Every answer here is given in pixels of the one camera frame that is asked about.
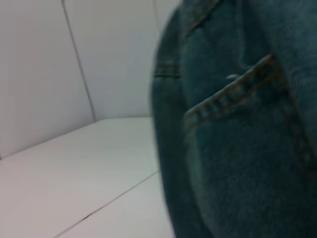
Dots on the blue denim shorts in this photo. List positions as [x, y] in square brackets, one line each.
[242, 138]

